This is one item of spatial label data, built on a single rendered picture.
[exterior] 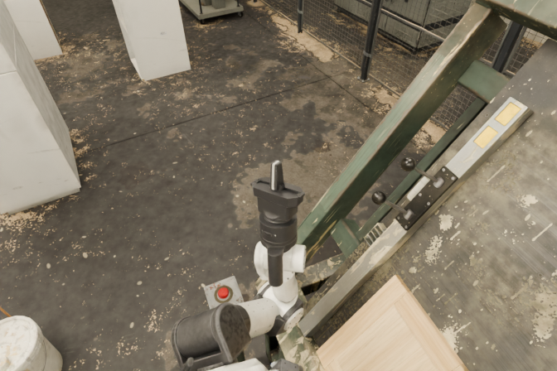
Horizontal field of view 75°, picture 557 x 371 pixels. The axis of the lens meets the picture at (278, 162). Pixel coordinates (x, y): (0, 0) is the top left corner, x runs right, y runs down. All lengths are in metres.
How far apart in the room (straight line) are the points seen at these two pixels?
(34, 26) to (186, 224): 3.45
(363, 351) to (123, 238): 2.03
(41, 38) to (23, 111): 2.72
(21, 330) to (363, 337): 1.69
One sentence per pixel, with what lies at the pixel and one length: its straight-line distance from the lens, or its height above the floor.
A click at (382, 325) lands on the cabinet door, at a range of 1.17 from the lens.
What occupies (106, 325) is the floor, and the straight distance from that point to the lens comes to 2.55.
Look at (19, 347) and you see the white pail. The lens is 2.28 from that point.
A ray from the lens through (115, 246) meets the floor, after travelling 2.84.
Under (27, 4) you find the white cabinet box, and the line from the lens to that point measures 5.35.
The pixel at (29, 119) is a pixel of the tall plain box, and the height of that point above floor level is 0.75.
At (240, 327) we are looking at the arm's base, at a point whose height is 1.32.
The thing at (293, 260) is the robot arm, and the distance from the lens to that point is 0.88.
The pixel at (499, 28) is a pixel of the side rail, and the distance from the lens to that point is 1.20.
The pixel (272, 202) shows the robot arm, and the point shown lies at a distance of 0.79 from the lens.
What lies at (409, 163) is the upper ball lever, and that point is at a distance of 0.96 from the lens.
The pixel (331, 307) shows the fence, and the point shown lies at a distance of 1.25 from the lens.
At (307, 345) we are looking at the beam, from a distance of 1.34.
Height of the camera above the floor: 2.17
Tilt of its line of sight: 43 degrees down
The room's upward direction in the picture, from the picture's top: straight up
